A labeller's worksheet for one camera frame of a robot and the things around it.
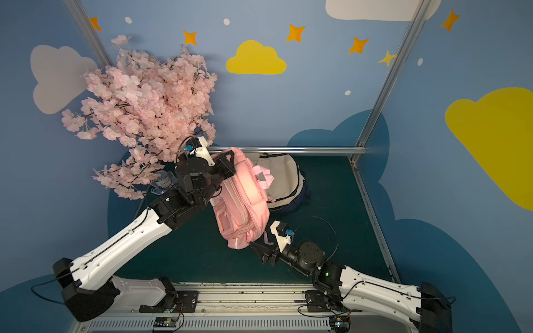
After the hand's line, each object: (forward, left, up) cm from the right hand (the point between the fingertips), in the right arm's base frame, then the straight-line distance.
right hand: (263, 231), depth 68 cm
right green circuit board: (-22, -29, -26) cm, 45 cm away
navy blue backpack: (+25, -15, -20) cm, 35 cm away
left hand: (+17, +10, +21) cm, 29 cm away
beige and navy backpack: (+29, -10, -14) cm, 33 cm away
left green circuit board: (-26, +33, -24) cm, 48 cm away
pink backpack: (+3, +7, +10) cm, 12 cm away
